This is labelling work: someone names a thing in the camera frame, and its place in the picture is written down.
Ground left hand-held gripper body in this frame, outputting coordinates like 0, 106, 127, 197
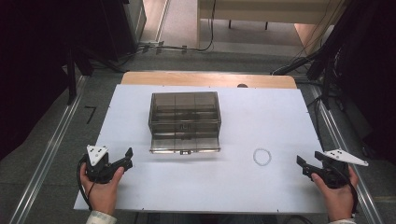
83, 144, 126, 185

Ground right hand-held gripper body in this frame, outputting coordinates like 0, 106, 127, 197
314, 148, 370, 189

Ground person's left hand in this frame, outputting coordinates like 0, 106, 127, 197
78, 161, 126, 217

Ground person's right hand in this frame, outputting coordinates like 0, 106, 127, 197
310, 165, 360, 222

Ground white board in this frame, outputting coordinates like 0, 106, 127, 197
73, 84, 328, 215

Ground translucent grey drawer box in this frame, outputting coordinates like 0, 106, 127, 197
148, 91, 222, 156

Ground black metal stand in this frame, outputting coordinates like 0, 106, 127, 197
64, 43, 125, 105
270, 18, 353, 110

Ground black curtain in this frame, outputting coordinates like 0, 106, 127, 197
323, 0, 396, 166
0, 0, 108, 161

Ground dark cabinet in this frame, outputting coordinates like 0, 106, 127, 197
99, 0, 148, 62

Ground beige bench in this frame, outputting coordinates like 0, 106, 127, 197
196, 0, 345, 49

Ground metal floor rail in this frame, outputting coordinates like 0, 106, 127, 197
309, 84, 386, 224
8, 75, 89, 224

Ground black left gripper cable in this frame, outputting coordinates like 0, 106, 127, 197
76, 154, 95, 213

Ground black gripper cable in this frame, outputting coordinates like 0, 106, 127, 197
76, 154, 95, 213
337, 169, 360, 216

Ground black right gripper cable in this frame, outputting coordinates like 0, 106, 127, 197
337, 169, 360, 216

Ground black floor cable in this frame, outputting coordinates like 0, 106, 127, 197
118, 0, 218, 68

